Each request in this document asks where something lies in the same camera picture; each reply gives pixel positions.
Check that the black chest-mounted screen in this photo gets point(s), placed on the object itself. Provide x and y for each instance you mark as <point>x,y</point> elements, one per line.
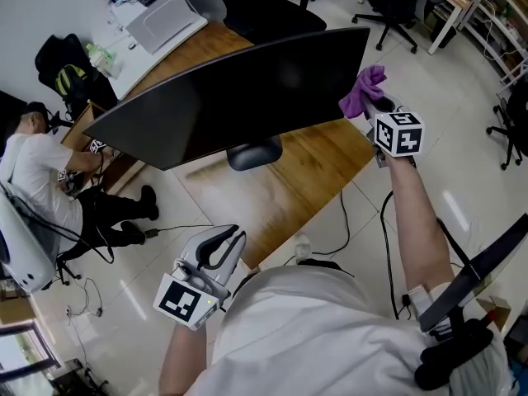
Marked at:
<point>474,270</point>

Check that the black monitor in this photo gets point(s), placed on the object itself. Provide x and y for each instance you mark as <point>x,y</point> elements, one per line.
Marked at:
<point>231,97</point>

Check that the small wooden cabinet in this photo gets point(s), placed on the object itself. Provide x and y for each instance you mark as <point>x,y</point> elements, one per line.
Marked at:
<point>119,171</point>

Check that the white shelf unit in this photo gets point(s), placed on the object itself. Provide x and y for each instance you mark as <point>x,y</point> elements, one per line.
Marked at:
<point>507,23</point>

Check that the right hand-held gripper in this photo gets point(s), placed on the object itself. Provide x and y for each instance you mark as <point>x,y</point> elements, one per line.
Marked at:
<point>398,136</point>

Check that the cardboard box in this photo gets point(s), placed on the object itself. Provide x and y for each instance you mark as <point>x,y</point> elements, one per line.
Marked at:
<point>495,307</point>

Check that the white hard-shell backpack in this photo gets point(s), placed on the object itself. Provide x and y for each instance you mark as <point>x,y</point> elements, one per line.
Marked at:
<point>20,246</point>

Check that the yellow and black backpack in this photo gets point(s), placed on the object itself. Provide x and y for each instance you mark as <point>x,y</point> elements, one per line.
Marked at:
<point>68,81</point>

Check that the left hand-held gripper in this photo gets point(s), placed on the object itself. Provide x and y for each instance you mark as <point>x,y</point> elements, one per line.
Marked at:
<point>185,299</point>

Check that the purple cloth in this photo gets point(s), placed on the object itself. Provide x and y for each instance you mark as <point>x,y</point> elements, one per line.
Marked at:
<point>361,93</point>

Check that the large black wall screen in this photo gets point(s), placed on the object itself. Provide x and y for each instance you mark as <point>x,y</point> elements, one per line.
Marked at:
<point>8,114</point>

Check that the person's right forearm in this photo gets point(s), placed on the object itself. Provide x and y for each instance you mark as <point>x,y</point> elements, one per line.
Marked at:
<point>416,229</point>

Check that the black chest mount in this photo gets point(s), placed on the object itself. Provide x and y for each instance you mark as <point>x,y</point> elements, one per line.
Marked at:
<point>453,353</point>

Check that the black power adapter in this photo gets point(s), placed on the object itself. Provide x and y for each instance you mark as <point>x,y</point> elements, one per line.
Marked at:
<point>152,233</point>

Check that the person's white shirt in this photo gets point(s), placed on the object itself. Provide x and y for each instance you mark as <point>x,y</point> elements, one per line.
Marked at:
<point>309,336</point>

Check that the person's left forearm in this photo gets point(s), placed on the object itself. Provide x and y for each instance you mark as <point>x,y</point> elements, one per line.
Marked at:
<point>181,365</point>

